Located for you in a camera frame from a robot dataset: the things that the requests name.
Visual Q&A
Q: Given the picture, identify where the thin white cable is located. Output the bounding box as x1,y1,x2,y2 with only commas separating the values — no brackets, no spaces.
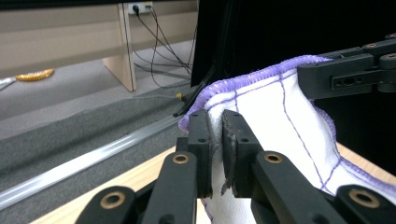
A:
132,93,180,101

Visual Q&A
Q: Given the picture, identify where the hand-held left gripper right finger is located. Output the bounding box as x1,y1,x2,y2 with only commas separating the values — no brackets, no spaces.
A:
220,108,264,199

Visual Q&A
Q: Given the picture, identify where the black curtain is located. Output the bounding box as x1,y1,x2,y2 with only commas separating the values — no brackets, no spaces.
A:
190,0,396,176

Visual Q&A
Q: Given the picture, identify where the pale grey flat object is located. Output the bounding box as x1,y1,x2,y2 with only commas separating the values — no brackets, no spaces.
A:
0,77,16,91

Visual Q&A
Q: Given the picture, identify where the light wooden desk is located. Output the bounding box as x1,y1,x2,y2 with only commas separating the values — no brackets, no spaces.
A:
0,0,200,93

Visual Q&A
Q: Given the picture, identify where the white cloth with purple lines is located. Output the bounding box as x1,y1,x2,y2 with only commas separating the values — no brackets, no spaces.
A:
177,54,396,224

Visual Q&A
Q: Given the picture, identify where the yellow flat object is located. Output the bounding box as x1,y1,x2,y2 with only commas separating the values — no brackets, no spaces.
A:
15,68,56,83

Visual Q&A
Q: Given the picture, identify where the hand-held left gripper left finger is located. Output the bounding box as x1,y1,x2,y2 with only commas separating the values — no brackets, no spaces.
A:
176,109,215,199

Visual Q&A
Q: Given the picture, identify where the aluminium floor rail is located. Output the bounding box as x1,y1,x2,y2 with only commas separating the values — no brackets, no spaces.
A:
0,115,185,211

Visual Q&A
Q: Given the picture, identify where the black metal stand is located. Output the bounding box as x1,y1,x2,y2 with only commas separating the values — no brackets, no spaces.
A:
172,62,219,119

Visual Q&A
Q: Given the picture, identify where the white wall socket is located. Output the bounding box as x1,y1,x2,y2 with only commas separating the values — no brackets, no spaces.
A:
126,1,154,16

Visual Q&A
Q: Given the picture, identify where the black cable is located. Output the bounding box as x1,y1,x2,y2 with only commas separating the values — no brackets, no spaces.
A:
133,5,193,72
148,6,195,91

